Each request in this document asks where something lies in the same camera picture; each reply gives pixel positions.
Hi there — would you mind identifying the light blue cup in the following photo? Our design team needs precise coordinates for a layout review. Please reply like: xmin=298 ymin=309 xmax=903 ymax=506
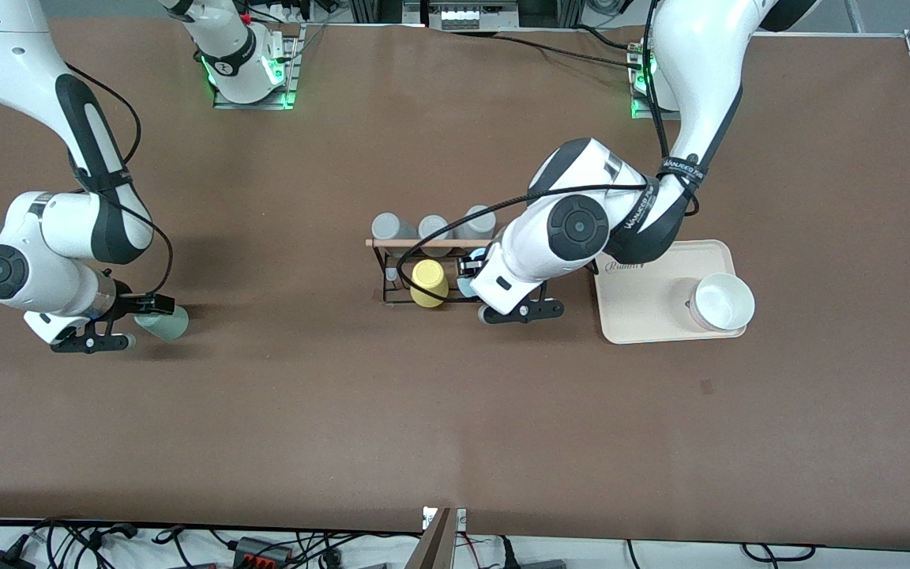
xmin=456 ymin=247 xmax=489 ymax=300

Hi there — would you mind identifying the mint green cup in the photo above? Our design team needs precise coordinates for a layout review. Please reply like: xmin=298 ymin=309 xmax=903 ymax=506
xmin=134 ymin=306 xmax=190 ymax=341

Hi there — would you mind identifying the grey cup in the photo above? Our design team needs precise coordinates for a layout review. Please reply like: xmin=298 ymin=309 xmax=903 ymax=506
xmin=418 ymin=215 xmax=454 ymax=258
xmin=371 ymin=213 xmax=419 ymax=258
xmin=455 ymin=205 xmax=498 ymax=242

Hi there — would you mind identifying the yellow cup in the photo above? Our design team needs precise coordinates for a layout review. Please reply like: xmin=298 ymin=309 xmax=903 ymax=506
xmin=410 ymin=259 xmax=450 ymax=309

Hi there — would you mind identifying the cream plastic tray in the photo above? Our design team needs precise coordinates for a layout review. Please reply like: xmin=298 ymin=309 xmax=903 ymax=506
xmin=593 ymin=239 xmax=749 ymax=345

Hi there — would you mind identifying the white bowl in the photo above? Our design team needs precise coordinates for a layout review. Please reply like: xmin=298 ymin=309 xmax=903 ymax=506
xmin=688 ymin=273 xmax=757 ymax=332

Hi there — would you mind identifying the grey connector box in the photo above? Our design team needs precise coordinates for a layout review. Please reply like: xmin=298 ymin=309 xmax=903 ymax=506
xmin=427 ymin=0 xmax=521 ymax=32

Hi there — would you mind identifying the black power strip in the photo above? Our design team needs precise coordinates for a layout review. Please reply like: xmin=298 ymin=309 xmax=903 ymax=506
xmin=232 ymin=537 xmax=299 ymax=569

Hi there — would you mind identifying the black wire cup rack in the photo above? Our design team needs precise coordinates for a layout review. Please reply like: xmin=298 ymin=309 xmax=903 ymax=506
xmin=366 ymin=237 xmax=501 ymax=306

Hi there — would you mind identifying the black table cable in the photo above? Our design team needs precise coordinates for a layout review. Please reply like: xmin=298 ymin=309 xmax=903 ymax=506
xmin=493 ymin=32 xmax=647 ymax=70

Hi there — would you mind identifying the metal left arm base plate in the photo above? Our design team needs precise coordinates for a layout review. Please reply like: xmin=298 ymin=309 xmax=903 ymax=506
xmin=630 ymin=40 xmax=681 ymax=122

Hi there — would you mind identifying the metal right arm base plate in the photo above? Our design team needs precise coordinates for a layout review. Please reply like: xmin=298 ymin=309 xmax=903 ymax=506
xmin=212 ymin=24 xmax=299 ymax=111

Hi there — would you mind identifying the grey camera mount bar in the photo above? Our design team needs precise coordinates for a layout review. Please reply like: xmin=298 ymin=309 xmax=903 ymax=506
xmin=406 ymin=506 xmax=468 ymax=569

